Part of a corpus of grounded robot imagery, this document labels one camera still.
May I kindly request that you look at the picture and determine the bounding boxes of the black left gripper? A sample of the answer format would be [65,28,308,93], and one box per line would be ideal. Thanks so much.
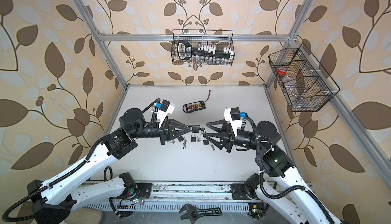
[128,115,188,146]

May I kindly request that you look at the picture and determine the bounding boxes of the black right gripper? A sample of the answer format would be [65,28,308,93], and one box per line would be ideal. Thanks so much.
[205,119,264,153]

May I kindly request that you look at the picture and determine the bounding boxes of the black padlock with ring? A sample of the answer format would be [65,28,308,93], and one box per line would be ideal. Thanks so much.
[169,136,187,149]

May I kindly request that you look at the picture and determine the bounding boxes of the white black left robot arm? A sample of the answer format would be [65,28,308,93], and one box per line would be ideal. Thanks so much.
[2,105,192,224]

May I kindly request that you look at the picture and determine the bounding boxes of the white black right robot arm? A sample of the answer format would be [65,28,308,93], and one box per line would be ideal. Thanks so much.
[204,117,343,224]

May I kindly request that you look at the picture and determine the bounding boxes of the black charging board yellow connectors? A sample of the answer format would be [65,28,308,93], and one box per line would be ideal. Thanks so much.
[182,101,206,114]

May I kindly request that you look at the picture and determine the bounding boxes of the black socket tool set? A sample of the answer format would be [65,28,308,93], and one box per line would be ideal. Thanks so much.
[176,40,235,62]

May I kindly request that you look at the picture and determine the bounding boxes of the black adjustable wrench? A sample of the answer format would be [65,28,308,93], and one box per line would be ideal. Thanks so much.
[179,204,223,224]

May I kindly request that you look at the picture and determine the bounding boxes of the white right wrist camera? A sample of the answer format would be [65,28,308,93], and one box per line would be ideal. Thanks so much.
[224,108,246,136]

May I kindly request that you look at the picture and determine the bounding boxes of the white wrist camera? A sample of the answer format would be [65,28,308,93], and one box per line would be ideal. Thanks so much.
[155,100,175,128]
[224,108,246,136]

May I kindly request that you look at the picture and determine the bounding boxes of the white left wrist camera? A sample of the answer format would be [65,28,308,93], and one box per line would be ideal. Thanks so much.
[155,100,175,128]

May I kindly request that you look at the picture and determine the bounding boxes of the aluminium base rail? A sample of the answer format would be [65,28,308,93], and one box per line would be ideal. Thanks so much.
[76,179,294,214]

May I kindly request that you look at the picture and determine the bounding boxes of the black wire basket back wall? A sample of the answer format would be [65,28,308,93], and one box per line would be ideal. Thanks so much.
[171,28,235,66]

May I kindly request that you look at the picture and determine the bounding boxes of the black wire basket wall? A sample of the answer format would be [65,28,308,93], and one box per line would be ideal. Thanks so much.
[171,28,235,66]
[268,44,340,112]

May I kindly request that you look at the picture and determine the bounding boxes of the black wire basket right wall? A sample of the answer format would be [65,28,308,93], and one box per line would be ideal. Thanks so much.
[268,44,340,112]

